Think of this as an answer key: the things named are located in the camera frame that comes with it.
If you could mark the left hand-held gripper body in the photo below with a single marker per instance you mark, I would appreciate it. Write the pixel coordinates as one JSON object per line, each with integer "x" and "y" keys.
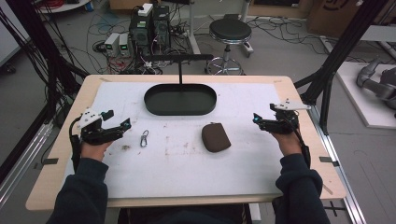
{"x": 99, "y": 133}

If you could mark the person's left hand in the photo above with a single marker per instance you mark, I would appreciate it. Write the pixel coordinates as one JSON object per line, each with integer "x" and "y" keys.
{"x": 93, "y": 151}

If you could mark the wooden table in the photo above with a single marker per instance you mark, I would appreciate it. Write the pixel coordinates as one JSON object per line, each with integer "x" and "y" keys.
{"x": 46, "y": 183}

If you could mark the white round table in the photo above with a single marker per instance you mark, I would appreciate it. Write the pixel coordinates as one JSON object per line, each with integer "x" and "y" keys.
{"x": 62, "y": 6}

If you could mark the dark tape strip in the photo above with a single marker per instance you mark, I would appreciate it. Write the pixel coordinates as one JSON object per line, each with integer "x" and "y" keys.
{"x": 328, "y": 160}
{"x": 49, "y": 161}

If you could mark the black metal frame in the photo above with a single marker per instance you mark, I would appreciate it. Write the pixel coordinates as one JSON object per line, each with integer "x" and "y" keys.
{"x": 339, "y": 53}
{"x": 37, "y": 40}

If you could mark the black round stool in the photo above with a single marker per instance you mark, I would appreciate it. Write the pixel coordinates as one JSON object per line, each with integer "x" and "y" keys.
{"x": 230, "y": 29}

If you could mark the white table mat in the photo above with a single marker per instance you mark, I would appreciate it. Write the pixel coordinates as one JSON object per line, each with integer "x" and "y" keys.
{"x": 186, "y": 168}

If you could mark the cardboard box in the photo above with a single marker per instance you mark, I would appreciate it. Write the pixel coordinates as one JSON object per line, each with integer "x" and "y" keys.
{"x": 333, "y": 15}

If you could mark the black computer tower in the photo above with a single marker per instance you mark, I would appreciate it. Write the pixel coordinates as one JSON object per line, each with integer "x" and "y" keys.
{"x": 161, "y": 25}
{"x": 140, "y": 34}

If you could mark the white board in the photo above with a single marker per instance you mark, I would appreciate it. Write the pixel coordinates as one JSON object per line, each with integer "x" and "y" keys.
{"x": 358, "y": 102}

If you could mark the white table leg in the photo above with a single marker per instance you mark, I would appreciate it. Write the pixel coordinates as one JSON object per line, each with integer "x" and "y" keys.
{"x": 193, "y": 31}

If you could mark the black T-bar stand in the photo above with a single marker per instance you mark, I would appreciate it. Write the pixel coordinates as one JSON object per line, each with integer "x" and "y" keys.
{"x": 180, "y": 58}

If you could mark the silver carabiner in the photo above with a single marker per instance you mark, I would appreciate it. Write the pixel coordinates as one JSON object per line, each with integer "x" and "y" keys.
{"x": 144, "y": 138}

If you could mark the black oval tray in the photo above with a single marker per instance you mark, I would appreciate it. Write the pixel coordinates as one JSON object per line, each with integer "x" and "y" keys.
{"x": 180, "y": 104}

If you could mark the white box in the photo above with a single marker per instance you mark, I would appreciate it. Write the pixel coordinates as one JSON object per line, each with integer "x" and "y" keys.
{"x": 145, "y": 9}

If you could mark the white panel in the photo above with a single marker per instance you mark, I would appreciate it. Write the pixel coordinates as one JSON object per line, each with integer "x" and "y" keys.
{"x": 9, "y": 34}

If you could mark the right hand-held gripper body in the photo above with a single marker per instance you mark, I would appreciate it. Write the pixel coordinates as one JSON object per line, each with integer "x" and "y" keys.
{"x": 283, "y": 124}

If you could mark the person's right hand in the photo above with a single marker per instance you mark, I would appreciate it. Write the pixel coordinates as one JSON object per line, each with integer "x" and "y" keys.
{"x": 289, "y": 144}

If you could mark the aluminium rail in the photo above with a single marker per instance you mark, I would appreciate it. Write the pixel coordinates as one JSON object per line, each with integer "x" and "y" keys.
{"x": 342, "y": 174}
{"x": 21, "y": 165}

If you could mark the person's legs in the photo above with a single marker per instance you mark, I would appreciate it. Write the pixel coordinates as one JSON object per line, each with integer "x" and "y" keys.
{"x": 180, "y": 216}

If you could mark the brown pouch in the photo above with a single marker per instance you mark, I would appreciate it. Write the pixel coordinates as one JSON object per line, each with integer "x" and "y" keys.
{"x": 215, "y": 137}

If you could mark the grey power supply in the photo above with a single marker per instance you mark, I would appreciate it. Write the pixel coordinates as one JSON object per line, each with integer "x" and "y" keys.
{"x": 112, "y": 43}
{"x": 124, "y": 45}

